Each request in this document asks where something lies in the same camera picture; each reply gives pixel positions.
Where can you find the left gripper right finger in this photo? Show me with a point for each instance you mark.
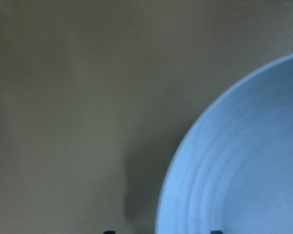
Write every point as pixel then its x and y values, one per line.
pixel 216 232

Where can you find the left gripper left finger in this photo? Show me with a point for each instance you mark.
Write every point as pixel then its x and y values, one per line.
pixel 109 232

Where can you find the blue round plate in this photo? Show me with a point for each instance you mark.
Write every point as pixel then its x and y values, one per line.
pixel 233 171

